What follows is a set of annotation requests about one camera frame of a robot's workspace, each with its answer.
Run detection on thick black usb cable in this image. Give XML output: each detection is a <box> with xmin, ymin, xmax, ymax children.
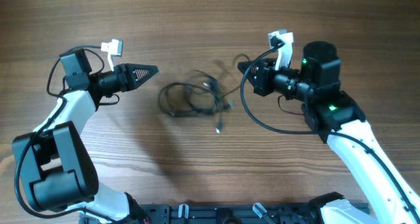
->
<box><xmin>157</xmin><ymin>69</ymin><xmax>236</xmax><ymax>134</ymax></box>

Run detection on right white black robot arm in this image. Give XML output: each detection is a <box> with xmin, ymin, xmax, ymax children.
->
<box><xmin>238</xmin><ymin>40</ymin><xmax>419</xmax><ymax>223</ymax></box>

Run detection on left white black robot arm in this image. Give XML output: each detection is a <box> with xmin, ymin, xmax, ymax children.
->
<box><xmin>12</xmin><ymin>45</ymin><xmax>159</xmax><ymax>223</ymax></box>

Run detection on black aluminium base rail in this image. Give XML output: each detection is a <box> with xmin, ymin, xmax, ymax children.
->
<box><xmin>141</xmin><ymin>202</ymin><xmax>324</xmax><ymax>224</ymax></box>

